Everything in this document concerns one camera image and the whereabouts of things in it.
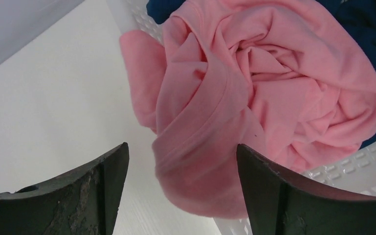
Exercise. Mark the white plastic basket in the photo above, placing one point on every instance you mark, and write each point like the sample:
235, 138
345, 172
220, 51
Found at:
354, 173

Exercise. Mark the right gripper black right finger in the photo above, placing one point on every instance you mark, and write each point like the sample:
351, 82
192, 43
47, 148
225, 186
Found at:
280, 201

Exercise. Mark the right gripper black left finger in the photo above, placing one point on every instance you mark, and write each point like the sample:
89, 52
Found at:
82, 201

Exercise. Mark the pink t shirt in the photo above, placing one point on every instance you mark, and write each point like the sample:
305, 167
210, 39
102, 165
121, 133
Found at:
281, 76

